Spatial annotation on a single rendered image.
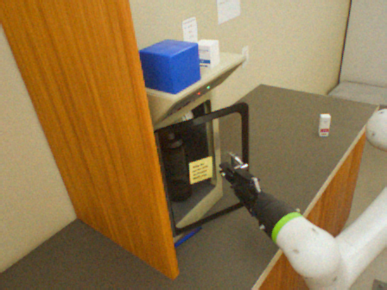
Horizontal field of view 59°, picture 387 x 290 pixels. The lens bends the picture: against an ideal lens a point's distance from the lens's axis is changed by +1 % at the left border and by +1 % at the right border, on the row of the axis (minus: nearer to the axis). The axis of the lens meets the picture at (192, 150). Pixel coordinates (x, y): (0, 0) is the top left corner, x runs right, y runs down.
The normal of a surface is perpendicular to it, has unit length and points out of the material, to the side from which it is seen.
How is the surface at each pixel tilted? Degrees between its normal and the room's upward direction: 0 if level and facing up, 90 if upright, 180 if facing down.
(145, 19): 90
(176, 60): 90
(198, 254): 0
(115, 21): 90
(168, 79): 90
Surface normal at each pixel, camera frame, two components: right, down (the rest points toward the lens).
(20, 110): 0.78, 0.28
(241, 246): -0.10, -0.83
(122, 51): -0.62, 0.48
